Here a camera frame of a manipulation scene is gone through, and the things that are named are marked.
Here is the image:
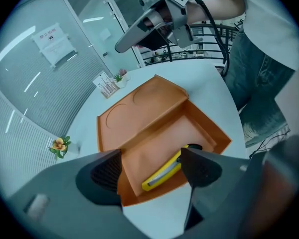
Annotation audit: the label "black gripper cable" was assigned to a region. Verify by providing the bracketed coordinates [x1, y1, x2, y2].
[192, 0, 231, 77]

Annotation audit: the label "yellow utility knife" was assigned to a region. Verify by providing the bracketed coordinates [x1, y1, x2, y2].
[141, 144, 204, 192]

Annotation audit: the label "white printed notice sheet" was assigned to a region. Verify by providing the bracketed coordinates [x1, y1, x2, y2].
[39, 40, 78, 68]

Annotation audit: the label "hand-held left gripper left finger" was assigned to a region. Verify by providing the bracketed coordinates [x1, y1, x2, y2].
[6, 148, 150, 239]

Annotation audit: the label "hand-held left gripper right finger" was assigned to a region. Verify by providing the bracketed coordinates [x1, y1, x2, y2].
[180, 147, 264, 239]

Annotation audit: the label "orange leather desk organizer tray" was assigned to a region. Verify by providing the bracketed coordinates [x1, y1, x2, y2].
[96, 74, 233, 208]

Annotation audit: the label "printed card stand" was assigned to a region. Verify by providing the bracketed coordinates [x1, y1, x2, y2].
[93, 71, 120, 99]

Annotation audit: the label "green succulent pot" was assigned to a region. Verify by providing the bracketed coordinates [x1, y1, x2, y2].
[113, 74, 127, 89]

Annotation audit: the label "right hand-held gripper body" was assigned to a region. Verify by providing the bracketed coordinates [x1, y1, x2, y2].
[139, 0, 204, 48]

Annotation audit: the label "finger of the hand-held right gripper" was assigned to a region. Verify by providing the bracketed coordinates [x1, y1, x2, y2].
[114, 8, 166, 54]
[137, 30, 171, 51]

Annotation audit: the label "white sign with camera icon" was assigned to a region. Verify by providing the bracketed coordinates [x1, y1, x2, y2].
[31, 22, 69, 47]

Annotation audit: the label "orange flower potted plant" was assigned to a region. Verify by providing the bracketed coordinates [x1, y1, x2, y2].
[48, 135, 82, 161]

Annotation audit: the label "person's white shirt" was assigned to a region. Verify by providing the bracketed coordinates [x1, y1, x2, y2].
[219, 0, 299, 71]

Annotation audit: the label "person's right forearm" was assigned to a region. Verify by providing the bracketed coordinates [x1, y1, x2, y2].
[185, 0, 244, 26]

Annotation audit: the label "pink succulent pot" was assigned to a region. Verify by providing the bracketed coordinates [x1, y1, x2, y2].
[118, 68, 131, 81]

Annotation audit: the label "person's blue jeans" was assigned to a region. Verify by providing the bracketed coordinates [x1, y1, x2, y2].
[223, 25, 297, 148]

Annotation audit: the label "person's right hand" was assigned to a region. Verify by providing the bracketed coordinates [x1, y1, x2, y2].
[160, 7, 174, 29]

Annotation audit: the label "black metal railing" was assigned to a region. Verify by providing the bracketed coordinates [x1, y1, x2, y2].
[132, 23, 242, 68]

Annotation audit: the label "small white paper sheet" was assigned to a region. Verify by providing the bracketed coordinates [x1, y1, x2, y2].
[99, 28, 112, 41]

